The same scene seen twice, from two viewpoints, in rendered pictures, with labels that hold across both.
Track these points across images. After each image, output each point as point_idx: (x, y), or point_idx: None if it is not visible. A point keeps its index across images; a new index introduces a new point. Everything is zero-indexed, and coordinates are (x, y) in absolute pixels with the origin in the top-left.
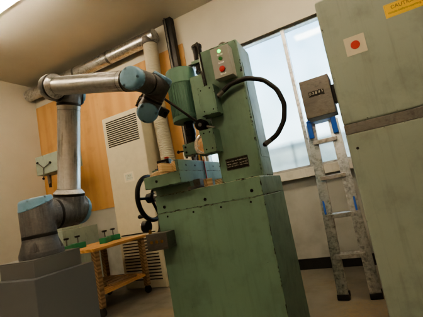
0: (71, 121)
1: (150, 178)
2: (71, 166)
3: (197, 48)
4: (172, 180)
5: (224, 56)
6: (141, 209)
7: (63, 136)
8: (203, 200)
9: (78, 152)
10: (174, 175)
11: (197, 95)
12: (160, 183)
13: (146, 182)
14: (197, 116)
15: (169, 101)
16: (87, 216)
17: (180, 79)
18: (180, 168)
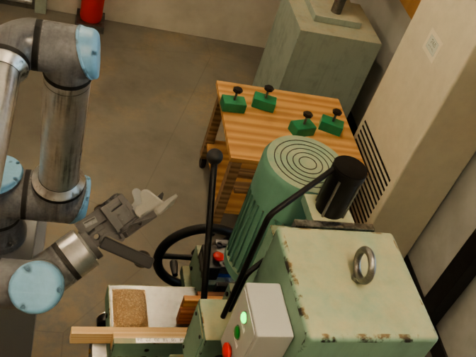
0: (53, 109)
1: (108, 299)
2: (49, 165)
3: (334, 183)
4: (107, 350)
5: (241, 343)
6: (156, 271)
7: (42, 120)
8: None
9: (65, 151)
10: (108, 350)
11: (256, 273)
12: (106, 324)
13: (106, 294)
14: (238, 299)
15: (207, 224)
16: (72, 223)
17: (259, 202)
18: (120, 355)
